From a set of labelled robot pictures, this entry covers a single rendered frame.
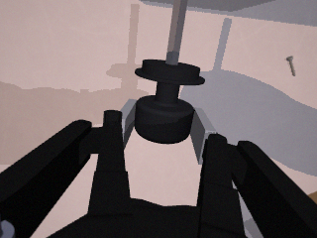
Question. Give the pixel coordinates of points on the brown cardboard box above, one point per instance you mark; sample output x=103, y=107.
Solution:
x=313, y=196

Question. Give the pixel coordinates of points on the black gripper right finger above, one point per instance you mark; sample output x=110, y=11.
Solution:
x=280, y=208

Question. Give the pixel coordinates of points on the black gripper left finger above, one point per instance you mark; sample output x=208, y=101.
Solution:
x=30, y=188

